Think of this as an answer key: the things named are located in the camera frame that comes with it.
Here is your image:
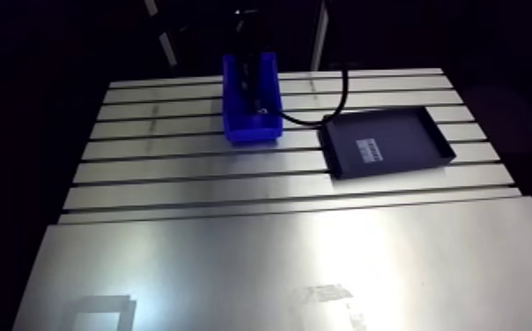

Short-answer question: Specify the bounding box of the pale post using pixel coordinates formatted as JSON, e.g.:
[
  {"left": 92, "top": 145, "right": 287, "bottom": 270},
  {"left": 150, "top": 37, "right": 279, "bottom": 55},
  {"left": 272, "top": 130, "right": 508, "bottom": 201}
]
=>
[
  {"left": 157, "top": 31, "right": 179, "bottom": 67},
  {"left": 310, "top": 0, "right": 330, "bottom": 72}
]

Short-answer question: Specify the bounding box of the blue bin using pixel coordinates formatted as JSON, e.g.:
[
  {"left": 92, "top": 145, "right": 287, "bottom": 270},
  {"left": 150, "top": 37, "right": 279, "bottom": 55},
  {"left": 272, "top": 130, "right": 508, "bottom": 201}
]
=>
[{"left": 221, "top": 51, "right": 284, "bottom": 143}]

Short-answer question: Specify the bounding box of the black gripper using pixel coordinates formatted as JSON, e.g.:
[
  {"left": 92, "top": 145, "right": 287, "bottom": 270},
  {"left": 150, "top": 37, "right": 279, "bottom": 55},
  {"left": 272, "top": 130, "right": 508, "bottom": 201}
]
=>
[{"left": 235, "top": 8, "right": 270, "bottom": 116}]

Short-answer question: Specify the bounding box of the dark blue-grey tray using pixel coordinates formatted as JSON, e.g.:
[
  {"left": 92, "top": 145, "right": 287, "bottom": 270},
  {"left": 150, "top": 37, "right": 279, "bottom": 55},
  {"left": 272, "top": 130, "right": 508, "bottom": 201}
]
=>
[{"left": 317, "top": 106, "right": 458, "bottom": 180}]

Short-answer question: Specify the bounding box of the black cable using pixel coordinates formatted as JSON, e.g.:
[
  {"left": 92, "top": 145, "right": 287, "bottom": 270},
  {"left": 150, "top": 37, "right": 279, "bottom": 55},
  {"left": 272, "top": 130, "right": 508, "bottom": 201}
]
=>
[{"left": 278, "top": 66, "right": 350, "bottom": 129}]

